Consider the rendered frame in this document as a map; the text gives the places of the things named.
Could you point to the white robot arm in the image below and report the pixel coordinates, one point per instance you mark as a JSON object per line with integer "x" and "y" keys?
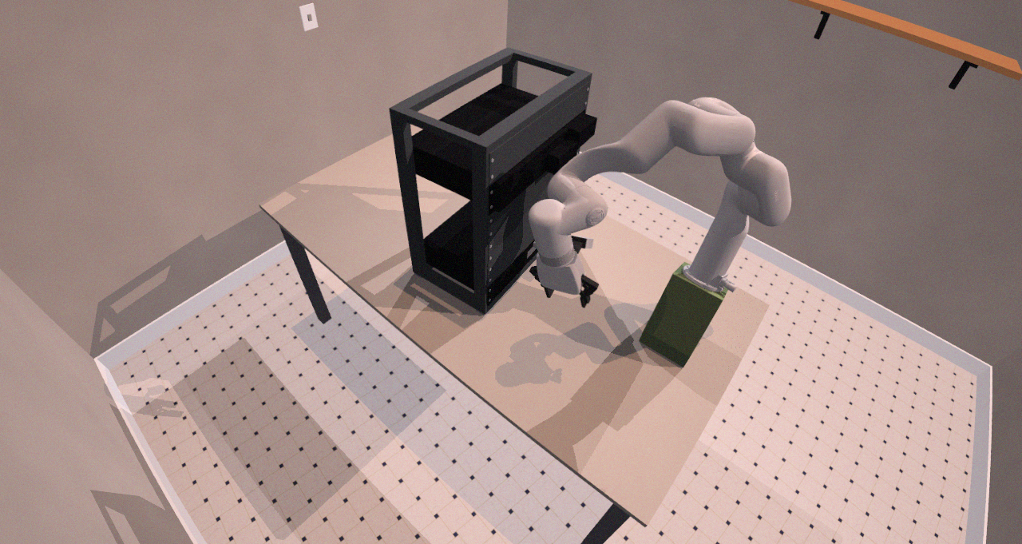
{"x": 758, "y": 185}

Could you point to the black metal rack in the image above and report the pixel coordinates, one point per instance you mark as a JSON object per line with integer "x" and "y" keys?
{"x": 489, "y": 239}

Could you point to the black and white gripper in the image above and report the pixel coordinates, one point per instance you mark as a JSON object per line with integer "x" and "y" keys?
{"x": 568, "y": 278}

